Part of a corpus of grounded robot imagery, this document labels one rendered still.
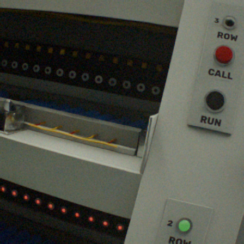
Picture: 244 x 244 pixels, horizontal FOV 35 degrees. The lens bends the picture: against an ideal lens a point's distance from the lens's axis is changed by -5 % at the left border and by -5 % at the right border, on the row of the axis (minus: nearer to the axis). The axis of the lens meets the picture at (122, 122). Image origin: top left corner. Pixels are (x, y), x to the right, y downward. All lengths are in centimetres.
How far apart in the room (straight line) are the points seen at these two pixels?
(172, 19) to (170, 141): 12
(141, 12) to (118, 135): 13
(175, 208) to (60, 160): 11
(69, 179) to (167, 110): 11
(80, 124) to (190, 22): 15
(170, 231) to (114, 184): 7
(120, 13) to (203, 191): 19
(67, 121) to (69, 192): 9
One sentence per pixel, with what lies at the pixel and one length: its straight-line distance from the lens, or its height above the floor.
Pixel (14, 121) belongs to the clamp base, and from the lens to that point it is 42.
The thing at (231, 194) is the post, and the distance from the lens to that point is 34.
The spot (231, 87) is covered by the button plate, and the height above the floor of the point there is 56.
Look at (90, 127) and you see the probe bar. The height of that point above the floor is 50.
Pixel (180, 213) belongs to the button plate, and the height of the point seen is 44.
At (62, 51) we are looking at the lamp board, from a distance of 58.
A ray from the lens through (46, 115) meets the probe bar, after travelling 44.
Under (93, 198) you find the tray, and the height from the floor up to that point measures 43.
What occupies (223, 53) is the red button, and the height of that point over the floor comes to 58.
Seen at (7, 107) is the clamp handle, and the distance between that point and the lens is 42.
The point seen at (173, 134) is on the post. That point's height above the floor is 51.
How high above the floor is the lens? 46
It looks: 7 degrees up
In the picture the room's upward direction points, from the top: 15 degrees clockwise
